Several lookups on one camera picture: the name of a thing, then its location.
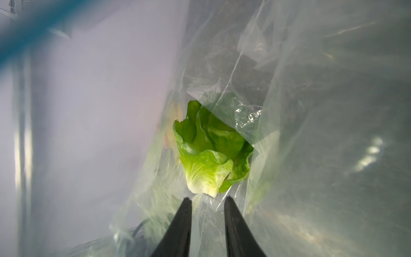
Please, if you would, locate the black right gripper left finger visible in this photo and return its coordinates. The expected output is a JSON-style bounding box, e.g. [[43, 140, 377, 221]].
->
[[151, 198, 192, 257]]

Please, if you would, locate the chinese cabbage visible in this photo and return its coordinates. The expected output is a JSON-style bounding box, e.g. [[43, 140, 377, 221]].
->
[[173, 100, 254, 198]]

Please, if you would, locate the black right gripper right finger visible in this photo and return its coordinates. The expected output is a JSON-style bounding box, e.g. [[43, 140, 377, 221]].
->
[[224, 196, 266, 257]]

